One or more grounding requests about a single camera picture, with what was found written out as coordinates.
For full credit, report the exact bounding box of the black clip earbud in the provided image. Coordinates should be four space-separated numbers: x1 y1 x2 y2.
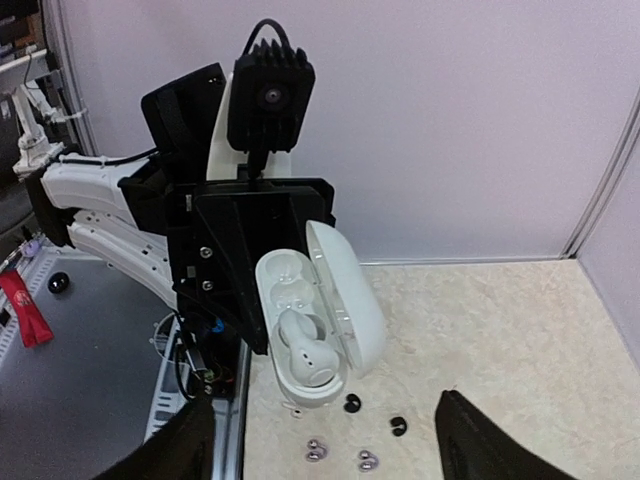
389 416 408 437
343 393 362 414

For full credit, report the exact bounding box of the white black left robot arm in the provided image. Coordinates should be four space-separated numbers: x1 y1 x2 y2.
26 56 335 355

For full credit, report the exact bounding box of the aluminium corner frame post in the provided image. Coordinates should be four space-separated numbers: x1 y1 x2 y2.
559 89 640 261

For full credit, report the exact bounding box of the aluminium front rail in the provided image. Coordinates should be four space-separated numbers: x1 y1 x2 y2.
144 321 251 479

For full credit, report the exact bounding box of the black clip earbud lower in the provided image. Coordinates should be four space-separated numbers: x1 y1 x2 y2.
389 416 408 437

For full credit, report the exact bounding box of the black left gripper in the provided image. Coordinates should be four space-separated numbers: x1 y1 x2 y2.
166 178 335 355

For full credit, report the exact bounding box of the black round knob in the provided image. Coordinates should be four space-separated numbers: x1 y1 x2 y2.
47 271 70 295

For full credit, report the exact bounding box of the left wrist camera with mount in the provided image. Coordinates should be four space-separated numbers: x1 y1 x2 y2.
206 18 316 181

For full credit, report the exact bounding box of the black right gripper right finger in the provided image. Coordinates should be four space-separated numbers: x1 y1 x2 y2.
435 390 565 479

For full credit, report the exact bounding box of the red pouch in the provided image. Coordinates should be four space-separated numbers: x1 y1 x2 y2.
1 270 54 348

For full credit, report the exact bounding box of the white clip earbud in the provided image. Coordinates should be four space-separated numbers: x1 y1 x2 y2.
278 309 340 388

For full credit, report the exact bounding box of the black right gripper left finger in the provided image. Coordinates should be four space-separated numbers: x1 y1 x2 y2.
96 397 213 480

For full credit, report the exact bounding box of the black clip earbud upper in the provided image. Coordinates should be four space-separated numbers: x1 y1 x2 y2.
343 393 362 414

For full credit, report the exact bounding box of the aluminium left frame post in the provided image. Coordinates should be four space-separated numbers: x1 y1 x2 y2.
41 0 99 156

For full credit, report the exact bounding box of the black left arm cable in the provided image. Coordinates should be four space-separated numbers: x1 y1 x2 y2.
54 18 296 169

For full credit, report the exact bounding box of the white oval charging case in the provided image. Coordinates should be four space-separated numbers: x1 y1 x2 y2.
255 221 386 409

